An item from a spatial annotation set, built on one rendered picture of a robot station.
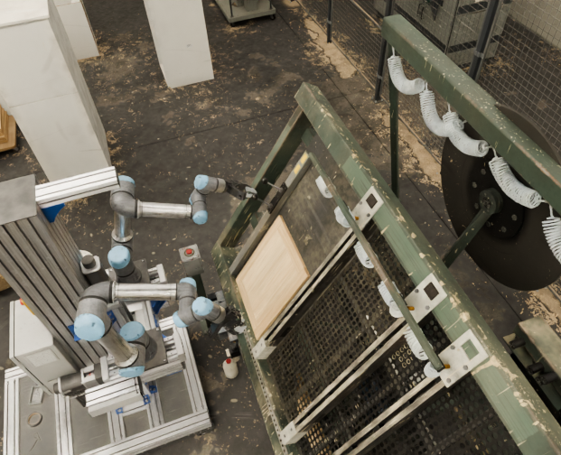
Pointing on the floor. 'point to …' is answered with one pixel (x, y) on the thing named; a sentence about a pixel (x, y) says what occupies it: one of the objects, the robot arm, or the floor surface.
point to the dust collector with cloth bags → (246, 9)
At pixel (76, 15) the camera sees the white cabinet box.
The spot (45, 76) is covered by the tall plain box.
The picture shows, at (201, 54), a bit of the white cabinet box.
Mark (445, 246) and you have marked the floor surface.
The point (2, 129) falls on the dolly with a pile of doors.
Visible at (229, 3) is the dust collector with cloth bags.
